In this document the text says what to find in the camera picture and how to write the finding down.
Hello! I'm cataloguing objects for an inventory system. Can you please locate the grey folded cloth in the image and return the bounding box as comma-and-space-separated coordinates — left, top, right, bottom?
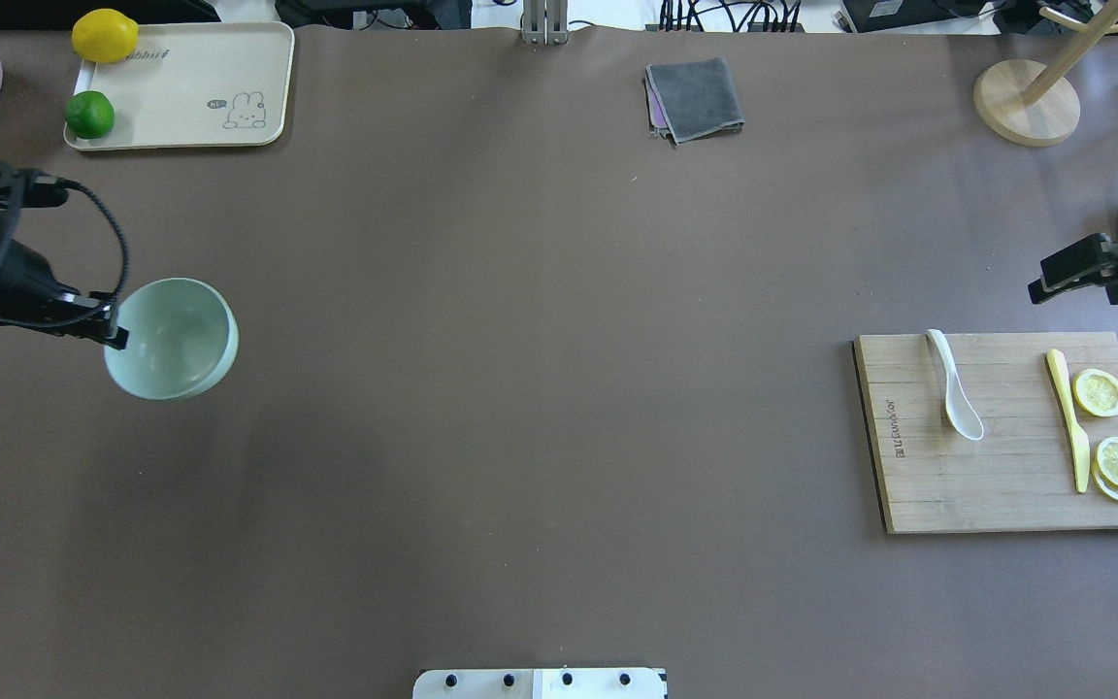
643, 57, 745, 145

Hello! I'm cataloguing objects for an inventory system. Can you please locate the bamboo cutting board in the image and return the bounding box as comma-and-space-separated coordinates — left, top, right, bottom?
853, 332, 1118, 533

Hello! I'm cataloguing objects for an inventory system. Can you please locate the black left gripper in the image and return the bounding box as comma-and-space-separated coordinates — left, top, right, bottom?
31, 282, 129, 350

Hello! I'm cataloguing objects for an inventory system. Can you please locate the pale green bowl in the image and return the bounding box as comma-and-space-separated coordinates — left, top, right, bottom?
105, 278, 240, 402

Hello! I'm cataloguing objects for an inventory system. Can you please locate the beige rabbit tray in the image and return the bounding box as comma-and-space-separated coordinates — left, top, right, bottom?
63, 21, 296, 151

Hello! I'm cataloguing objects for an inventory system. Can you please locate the wooden mug tree stand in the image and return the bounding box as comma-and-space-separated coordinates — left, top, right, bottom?
972, 1, 1118, 148

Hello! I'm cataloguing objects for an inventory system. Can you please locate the white ceramic spoon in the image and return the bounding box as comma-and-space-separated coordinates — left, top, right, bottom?
926, 328, 986, 442

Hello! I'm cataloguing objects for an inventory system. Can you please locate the yellow plastic knife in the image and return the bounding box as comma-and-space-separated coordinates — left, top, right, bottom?
1044, 349, 1092, 494

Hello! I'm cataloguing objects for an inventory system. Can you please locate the yellow lemon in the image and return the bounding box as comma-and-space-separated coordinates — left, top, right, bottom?
70, 8, 141, 65

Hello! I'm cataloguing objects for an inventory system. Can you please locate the upper lemon slice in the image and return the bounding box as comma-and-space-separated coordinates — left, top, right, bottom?
1070, 368, 1118, 417

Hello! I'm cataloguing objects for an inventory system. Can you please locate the green lime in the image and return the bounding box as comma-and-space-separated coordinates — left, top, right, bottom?
65, 91, 115, 139

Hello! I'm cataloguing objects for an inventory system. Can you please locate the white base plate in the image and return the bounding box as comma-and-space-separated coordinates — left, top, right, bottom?
411, 667, 670, 698

